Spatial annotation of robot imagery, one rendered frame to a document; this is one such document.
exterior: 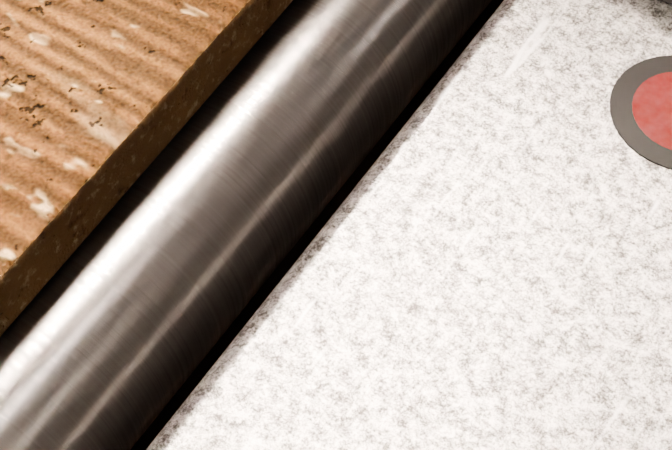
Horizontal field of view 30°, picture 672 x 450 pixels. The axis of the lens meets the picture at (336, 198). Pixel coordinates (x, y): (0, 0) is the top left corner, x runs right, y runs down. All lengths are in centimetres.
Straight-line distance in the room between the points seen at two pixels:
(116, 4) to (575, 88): 10
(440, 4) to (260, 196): 7
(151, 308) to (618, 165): 10
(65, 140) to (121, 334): 4
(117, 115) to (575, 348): 10
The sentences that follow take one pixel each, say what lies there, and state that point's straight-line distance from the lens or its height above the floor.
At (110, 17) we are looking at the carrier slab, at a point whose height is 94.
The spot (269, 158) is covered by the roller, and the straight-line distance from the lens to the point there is 26.
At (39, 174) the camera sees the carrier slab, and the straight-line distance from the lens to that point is 24.
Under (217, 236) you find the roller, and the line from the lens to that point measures 25.
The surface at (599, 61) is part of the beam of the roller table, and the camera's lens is 29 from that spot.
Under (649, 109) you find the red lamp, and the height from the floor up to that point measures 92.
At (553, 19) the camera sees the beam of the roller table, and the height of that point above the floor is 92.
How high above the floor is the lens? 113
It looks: 56 degrees down
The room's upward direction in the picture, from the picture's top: 1 degrees clockwise
